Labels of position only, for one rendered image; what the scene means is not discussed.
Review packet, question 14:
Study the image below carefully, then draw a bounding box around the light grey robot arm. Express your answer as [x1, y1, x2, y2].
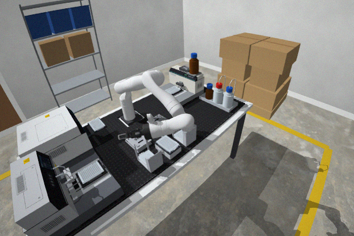
[114, 70, 194, 139]

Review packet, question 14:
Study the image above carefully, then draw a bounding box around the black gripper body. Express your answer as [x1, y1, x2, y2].
[140, 123, 152, 140]

